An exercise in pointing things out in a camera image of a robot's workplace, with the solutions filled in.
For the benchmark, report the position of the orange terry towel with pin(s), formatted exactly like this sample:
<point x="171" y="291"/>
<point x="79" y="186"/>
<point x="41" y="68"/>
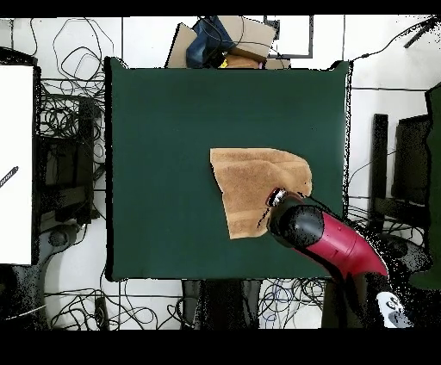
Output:
<point x="248" y="179"/>

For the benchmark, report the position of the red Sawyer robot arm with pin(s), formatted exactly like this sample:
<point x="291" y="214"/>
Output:
<point x="337" y="244"/>

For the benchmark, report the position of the orange brown cloth item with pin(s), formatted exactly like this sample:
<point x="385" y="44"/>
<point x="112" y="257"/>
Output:
<point x="241" y="62"/>

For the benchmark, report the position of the flat cardboard sheet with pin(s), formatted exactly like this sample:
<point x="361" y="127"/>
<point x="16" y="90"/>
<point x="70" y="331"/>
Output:
<point x="181" y="48"/>

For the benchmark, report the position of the black upright bar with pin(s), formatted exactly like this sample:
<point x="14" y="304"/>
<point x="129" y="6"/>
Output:
<point x="379" y="165"/>

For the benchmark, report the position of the black panel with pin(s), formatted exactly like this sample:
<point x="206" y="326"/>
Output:
<point x="411" y="158"/>

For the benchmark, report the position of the dark green table cloth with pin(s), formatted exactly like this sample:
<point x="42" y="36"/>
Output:
<point x="155" y="113"/>

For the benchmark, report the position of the dark stand foot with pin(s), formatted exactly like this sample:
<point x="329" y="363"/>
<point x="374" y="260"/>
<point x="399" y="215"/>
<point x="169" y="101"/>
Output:
<point x="413" y="254"/>
<point x="58" y="237"/>

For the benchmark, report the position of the large cardboard box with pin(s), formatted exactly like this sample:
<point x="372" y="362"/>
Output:
<point x="248" y="34"/>

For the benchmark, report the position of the blue bag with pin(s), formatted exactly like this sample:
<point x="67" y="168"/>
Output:
<point x="203" y="48"/>

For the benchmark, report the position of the black power strip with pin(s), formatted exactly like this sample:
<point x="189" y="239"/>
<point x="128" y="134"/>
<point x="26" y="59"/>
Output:
<point x="101" y="310"/>

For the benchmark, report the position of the black equipment rack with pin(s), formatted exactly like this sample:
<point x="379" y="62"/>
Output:
<point x="69" y="165"/>

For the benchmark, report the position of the white board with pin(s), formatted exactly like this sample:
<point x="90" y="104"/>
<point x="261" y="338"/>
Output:
<point x="17" y="137"/>

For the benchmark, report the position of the striped black rod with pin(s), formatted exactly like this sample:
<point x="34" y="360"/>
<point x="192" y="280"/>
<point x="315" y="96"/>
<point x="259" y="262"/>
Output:
<point x="8" y="177"/>

